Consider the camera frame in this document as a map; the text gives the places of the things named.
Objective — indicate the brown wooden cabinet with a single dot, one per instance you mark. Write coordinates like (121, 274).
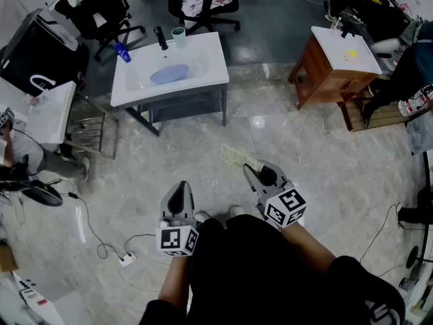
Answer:
(324, 83)

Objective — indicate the black and white appliance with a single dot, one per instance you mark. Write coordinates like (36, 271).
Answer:
(34, 56)

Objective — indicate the steel rack stand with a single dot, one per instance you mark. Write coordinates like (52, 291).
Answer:
(91, 130)

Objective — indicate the black faucet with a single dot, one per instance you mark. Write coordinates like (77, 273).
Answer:
(161, 39)

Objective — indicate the blue bottle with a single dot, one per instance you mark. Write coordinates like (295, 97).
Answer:
(122, 53)

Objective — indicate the person's black clothing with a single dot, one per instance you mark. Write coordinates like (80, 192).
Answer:
(253, 276)

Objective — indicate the white ceramic sink basin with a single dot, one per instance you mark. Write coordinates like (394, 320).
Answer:
(203, 63)

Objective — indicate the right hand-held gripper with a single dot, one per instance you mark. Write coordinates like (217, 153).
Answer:
(285, 208)

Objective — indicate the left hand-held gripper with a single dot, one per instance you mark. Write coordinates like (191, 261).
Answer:
(176, 240)

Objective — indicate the black mesh office chair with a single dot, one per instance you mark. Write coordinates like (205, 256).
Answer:
(203, 15)
(98, 15)

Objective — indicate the yellow-green sponge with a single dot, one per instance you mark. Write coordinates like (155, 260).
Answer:
(233, 156)

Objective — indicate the white sink with metal rack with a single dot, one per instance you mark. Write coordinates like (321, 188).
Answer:
(54, 113)

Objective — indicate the white printed papers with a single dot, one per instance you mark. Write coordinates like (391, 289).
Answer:
(203, 5)

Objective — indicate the grey metal sink stand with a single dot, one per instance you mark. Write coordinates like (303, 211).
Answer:
(182, 107)

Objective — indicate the wooden pallet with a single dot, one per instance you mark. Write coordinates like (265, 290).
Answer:
(382, 117)

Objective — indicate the white power strip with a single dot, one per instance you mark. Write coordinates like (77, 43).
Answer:
(127, 260)

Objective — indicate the black round stool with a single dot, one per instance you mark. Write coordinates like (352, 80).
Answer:
(42, 193)

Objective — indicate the large blue plate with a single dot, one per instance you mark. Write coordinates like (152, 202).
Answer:
(169, 74)

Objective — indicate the pale teal cup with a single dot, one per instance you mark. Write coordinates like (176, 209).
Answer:
(179, 37)

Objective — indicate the person's white shoe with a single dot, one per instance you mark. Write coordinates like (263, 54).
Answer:
(202, 216)
(236, 210)

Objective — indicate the person's right forearm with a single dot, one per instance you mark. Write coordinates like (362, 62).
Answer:
(308, 249)

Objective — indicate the person's left forearm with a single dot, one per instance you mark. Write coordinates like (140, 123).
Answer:
(174, 279)

